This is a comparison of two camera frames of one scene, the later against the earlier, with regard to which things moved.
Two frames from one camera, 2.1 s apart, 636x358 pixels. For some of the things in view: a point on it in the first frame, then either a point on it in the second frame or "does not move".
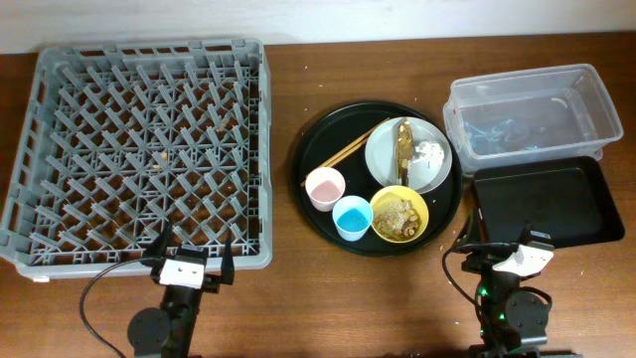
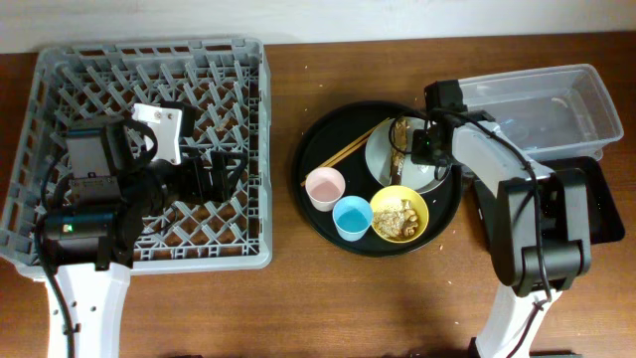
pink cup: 325,186 does not move
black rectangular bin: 567,202 does not move
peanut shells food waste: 397,218 does not move
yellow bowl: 398,214 does not move
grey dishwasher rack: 120,138 does not move
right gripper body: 483,261 → 423,151
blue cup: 352,217 does not move
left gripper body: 211,282 → 184,182
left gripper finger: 159,247 → 242,165
